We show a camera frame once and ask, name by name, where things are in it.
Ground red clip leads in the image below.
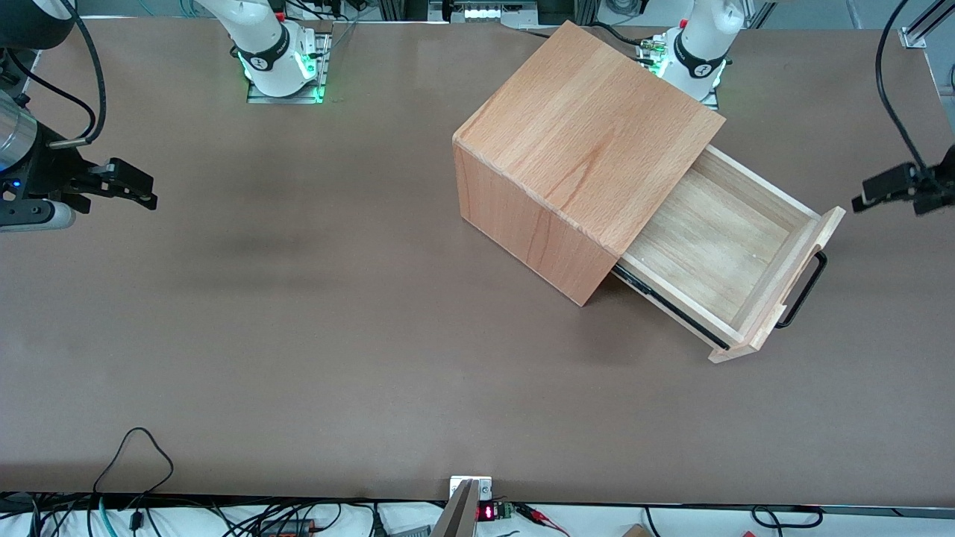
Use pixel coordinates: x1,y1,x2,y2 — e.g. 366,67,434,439
515,503,572,537

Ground black tangled cable bundle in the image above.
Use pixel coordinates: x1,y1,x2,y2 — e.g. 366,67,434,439
0,491,389,537

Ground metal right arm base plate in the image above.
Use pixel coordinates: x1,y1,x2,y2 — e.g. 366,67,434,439
246,28,334,104

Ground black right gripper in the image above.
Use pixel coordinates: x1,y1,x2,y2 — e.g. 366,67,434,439
0,123,159,224

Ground white power strip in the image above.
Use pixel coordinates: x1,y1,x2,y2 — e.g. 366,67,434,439
445,0,539,24

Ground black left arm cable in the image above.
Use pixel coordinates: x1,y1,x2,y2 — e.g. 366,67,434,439
875,0,939,183

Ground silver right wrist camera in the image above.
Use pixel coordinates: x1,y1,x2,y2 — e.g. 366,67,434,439
0,199,77,233

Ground black base power cable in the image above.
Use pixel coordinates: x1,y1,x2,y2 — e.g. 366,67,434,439
515,21,676,50

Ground wooden drawer cabinet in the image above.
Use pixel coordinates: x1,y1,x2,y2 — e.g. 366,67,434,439
453,20,727,307

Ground black looped cable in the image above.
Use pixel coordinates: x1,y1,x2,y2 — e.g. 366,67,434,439
93,427,175,515

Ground grey metal pole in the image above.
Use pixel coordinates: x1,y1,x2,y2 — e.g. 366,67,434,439
430,479,480,537

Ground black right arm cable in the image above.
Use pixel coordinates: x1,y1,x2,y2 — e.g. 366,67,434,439
0,0,107,148

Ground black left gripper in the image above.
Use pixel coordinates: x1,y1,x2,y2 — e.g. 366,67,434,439
851,145,955,218

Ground aluminium profile rail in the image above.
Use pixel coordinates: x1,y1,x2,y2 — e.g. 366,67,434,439
898,0,955,50

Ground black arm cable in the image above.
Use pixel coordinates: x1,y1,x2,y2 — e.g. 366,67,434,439
875,0,939,183
0,0,107,148

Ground black coiled cable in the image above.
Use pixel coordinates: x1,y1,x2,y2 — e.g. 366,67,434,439
751,505,824,530

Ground wooden drawer with black handle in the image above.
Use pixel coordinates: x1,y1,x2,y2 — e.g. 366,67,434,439
610,145,847,365

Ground silver metal bracket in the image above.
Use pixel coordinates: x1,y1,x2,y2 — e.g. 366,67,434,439
449,475,494,503

